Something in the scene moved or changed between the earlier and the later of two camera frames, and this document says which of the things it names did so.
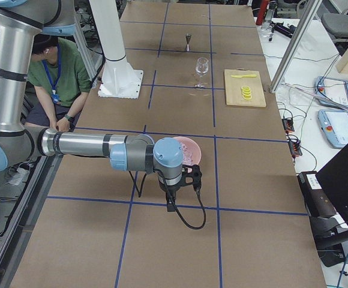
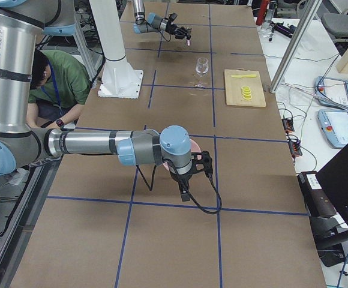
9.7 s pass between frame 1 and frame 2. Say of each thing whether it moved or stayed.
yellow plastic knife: stayed
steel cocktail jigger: moved
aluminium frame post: stayed
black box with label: stayed
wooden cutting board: stayed
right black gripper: moved
